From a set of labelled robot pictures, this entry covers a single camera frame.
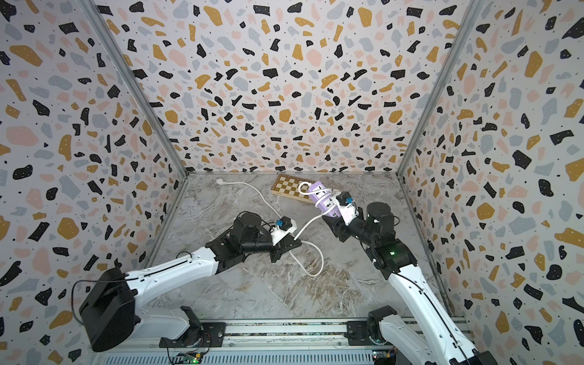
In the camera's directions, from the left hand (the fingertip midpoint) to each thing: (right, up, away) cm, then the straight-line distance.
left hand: (301, 242), depth 73 cm
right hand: (+10, +10, -2) cm, 14 cm away
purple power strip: (+7, +14, -6) cm, 17 cm away
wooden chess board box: (-7, +19, +40) cm, 45 cm away
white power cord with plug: (-43, +22, +43) cm, 65 cm away
